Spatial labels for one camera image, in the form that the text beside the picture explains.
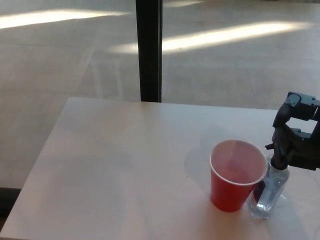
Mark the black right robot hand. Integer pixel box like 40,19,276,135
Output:
271,91,320,172

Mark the clear soap bottle black pump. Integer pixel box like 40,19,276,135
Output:
247,143,291,220

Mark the red plastic cup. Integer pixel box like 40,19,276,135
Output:
208,139,269,213

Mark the black window frame post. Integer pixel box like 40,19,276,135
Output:
135,0,164,103

